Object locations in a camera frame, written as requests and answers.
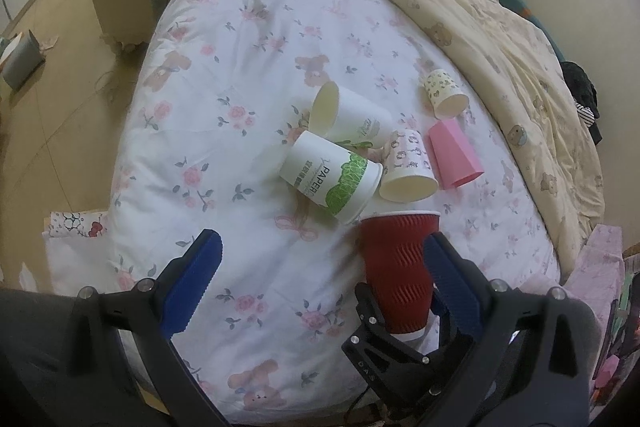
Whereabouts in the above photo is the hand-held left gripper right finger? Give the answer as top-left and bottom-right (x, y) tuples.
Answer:
(423, 232), (602, 427)

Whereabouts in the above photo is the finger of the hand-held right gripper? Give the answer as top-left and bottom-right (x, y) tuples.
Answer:
(341, 282), (442, 405)
(430, 291), (482, 408)

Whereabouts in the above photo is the white cup with leaf print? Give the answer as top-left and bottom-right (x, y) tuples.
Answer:
(308, 81), (395, 148)

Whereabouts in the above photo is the cream bear print quilt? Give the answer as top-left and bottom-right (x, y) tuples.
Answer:
(292, 0), (607, 269)

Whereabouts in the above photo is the grey waste bin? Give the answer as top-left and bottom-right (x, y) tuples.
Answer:
(2, 29), (44, 88)

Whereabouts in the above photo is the yellow patterned paper cup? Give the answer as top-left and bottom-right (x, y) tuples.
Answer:
(422, 69), (470, 120)

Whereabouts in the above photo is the pink paper cup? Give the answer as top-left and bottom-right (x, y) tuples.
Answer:
(427, 118), (485, 190)

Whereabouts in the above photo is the dark clothing pile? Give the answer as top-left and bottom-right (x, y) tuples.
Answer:
(559, 61), (605, 146)

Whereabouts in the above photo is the white cup with green print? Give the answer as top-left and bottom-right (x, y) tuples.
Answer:
(278, 130), (385, 226)

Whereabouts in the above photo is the red ribbed paper cup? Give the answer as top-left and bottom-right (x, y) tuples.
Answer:
(359, 209), (443, 336)

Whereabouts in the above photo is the white cup with pink figures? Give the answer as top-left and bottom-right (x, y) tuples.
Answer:
(378, 129), (439, 204)

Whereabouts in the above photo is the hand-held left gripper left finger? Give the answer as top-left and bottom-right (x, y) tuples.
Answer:
(70, 229), (232, 427)

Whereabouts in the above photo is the pink patterned cloth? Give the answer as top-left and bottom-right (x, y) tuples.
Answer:
(569, 224), (640, 409)

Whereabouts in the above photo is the white printed cloth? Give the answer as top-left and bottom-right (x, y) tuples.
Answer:
(42, 209), (110, 242)

